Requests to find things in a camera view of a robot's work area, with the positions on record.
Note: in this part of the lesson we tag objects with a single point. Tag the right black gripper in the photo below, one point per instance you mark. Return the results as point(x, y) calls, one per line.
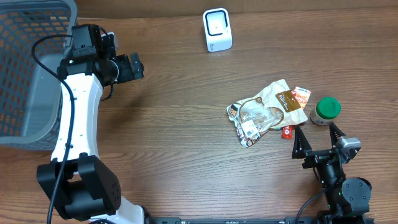
point(300, 150)

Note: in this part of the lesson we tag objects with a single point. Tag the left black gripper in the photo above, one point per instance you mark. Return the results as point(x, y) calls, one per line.
point(135, 66)

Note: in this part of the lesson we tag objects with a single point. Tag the green white small bottle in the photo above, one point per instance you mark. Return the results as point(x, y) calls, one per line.
point(326, 110)

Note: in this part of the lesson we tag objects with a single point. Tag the red snack bar wrapper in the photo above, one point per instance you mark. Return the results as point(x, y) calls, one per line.
point(287, 132)

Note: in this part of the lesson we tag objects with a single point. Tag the white brown snack bag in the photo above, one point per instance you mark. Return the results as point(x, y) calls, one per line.
point(274, 107)

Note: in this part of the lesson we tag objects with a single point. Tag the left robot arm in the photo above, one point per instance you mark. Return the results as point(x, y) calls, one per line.
point(79, 185)

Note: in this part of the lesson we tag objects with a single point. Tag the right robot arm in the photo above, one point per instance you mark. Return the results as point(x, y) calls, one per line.
point(347, 198)

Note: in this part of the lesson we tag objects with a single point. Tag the white barcode scanner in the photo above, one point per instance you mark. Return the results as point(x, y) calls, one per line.
point(217, 29)

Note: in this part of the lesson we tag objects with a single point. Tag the grey plastic mesh basket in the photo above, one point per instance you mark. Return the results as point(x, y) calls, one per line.
point(31, 98)

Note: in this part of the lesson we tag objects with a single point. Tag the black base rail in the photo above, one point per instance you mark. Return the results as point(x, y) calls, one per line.
point(286, 220)

